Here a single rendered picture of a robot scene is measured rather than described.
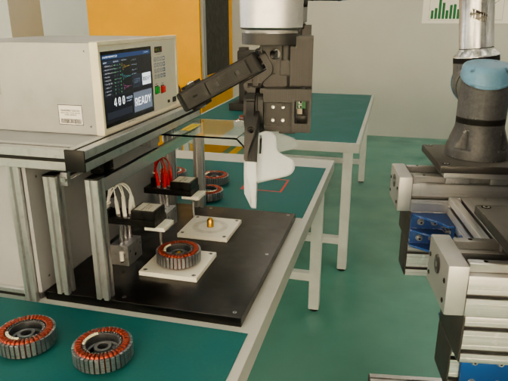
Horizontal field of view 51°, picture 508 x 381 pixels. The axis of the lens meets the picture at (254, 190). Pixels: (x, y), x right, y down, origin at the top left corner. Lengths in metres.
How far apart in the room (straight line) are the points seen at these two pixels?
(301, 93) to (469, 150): 0.81
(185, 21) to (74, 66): 3.73
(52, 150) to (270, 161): 0.62
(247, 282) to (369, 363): 1.17
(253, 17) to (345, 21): 5.85
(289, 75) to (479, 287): 0.49
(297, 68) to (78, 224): 0.89
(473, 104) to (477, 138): 0.08
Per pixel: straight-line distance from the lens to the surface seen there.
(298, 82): 0.64
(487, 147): 1.39
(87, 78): 1.24
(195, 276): 1.28
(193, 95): 0.66
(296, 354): 2.36
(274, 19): 0.62
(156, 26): 5.06
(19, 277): 1.35
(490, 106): 1.38
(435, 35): 6.46
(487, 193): 1.42
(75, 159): 1.13
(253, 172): 0.61
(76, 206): 1.39
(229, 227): 1.55
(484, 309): 0.96
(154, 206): 1.34
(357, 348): 2.43
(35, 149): 1.17
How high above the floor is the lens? 1.37
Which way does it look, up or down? 18 degrees down
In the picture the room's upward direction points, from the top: straight up
